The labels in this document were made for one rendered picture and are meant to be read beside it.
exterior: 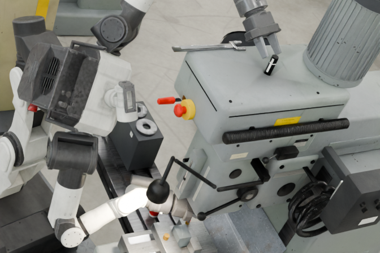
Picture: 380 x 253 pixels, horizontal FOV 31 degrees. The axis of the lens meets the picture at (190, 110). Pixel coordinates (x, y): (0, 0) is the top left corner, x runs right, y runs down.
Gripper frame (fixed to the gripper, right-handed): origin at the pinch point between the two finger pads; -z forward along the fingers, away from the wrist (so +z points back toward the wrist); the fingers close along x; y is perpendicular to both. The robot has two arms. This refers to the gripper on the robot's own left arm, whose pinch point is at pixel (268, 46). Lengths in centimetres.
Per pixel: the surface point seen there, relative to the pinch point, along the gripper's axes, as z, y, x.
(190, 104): -7.6, -15.1, 22.9
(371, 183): -49, 2, -17
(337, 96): -20.9, 3.8, -15.6
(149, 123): -2, -94, -17
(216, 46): 5.7, -10.2, 9.5
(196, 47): 7.1, -11.1, 16.3
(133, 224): -38, -97, 6
